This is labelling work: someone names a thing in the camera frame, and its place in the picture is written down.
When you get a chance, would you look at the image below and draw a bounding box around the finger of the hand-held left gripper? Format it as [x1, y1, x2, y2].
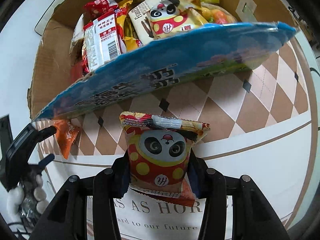
[37, 154, 55, 168]
[37, 126, 57, 137]

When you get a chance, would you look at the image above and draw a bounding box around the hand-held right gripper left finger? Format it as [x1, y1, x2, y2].
[30, 154, 131, 240]

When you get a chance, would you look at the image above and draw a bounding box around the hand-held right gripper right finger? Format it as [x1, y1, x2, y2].
[188, 152, 288, 240]

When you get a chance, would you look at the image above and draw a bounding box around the orange snack packet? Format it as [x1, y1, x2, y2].
[53, 119, 81, 160]

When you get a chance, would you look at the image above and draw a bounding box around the panda print snack bag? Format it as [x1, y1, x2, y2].
[119, 111, 211, 207]

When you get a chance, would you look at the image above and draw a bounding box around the pile of assorted snack packets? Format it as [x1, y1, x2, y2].
[70, 0, 237, 77]

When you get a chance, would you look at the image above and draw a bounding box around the cardboard box with blue print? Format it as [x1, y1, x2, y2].
[27, 0, 299, 130]

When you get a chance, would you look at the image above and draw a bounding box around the person's left hand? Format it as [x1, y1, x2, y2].
[7, 173, 48, 219]

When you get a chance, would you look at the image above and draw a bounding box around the white flat pad black edge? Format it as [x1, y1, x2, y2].
[34, 0, 71, 37]

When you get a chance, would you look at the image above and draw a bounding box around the black cable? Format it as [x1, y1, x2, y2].
[309, 66, 320, 132]

